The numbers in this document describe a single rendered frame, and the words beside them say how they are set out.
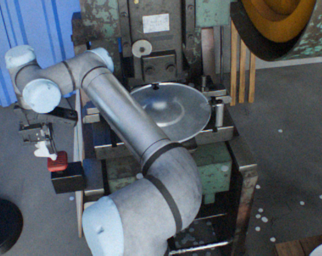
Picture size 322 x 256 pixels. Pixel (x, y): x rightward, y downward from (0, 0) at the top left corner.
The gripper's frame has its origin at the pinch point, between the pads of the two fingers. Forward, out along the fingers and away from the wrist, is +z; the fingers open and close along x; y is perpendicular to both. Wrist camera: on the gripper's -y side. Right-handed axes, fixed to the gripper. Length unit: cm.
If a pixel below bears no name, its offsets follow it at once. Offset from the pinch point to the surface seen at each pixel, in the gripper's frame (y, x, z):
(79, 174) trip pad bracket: -5.8, 2.6, 6.2
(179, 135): -35.9, 1.0, -1.8
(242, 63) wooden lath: -95, -107, 49
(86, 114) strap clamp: -9.5, -20.9, 3.2
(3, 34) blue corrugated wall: 42, -135, 24
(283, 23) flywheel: -66, -4, -31
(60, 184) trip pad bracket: 0.6, 3.1, 9.2
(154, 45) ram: -32.3, -14.4, -22.8
